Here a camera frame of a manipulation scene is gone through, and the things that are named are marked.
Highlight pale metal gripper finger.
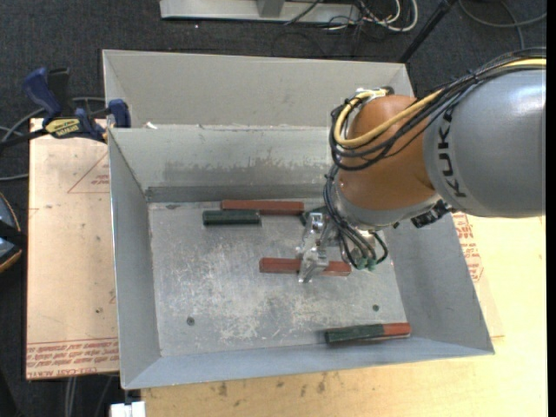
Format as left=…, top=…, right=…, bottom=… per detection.
left=314, top=252, right=332, bottom=278
left=296, top=244, right=315, bottom=284

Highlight red-brown block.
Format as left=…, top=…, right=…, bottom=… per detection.
left=381, top=322, right=412, bottom=339
left=221, top=199, right=306, bottom=216
left=259, top=256, right=353, bottom=277

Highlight grey metal bin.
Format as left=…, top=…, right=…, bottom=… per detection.
left=102, top=49, right=496, bottom=391

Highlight brown cardboard board, red print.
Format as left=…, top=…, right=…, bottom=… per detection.
left=25, top=117, right=506, bottom=381

